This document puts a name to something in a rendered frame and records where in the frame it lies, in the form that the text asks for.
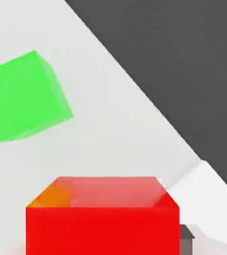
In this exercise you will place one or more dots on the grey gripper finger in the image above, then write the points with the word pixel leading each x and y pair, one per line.
pixel 186 242

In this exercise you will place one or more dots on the small red cube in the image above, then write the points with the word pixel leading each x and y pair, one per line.
pixel 102 229

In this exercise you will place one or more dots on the small green cube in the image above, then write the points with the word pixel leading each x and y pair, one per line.
pixel 25 97

